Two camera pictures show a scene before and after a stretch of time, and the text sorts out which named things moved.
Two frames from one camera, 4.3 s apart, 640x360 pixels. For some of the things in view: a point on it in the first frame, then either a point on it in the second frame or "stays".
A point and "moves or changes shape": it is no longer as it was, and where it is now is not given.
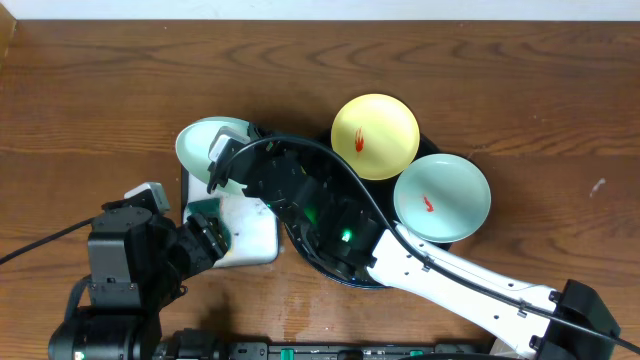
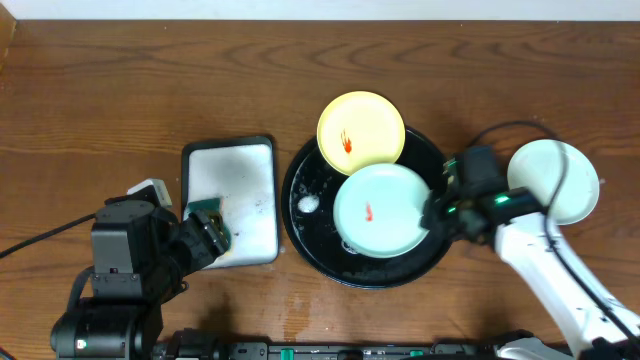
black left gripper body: (201, 235) stays
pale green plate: (441, 197) moves or changes shape
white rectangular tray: (252, 225) stays
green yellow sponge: (211, 207) stays
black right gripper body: (277, 150) to (446, 217)
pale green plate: (193, 142) to (537, 166)
